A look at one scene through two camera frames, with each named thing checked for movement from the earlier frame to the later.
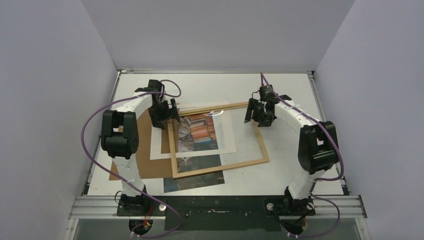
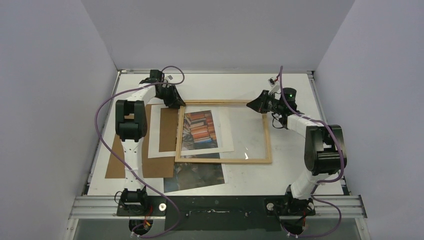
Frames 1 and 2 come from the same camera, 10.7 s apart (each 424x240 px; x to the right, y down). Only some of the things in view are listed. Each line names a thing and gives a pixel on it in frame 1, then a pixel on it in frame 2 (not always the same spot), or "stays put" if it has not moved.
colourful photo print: (196, 132) stays put
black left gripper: (157, 120) → (175, 102)
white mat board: (225, 138) stays put
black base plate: (217, 213) stays put
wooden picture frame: (175, 175) → (180, 130)
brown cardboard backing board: (149, 169) stays put
